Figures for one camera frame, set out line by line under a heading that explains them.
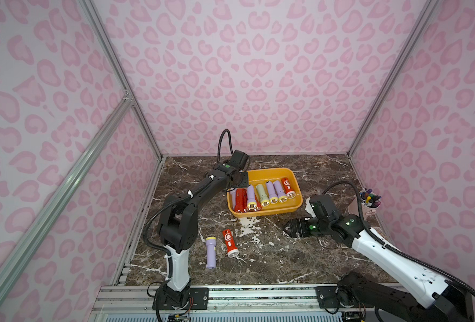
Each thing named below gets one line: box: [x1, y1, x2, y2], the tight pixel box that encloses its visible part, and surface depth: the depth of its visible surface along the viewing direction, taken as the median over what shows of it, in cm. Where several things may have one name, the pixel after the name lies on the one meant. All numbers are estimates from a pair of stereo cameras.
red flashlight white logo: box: [281, 177, 296, 200], surface depth 103 cm
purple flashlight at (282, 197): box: [273, 180, 288, 204], surface depth 100 cm
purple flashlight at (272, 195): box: [265, 181, 279, 204], surface depth 100 cm
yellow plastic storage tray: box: [226, 167, 304, 219], surface depth 101 cm
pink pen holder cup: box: [360, 201, 381, 216], surface depth 87 cm
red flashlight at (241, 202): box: [234, 188, 248, 213], surface depth 95 cm
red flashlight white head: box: [222, 228, 240, 259], surface depth 85 cm
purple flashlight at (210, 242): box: [205, 236, 217, 270], surface depth 84 cm
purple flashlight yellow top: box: [230, 188, 237, 209], surface depth 98 cm
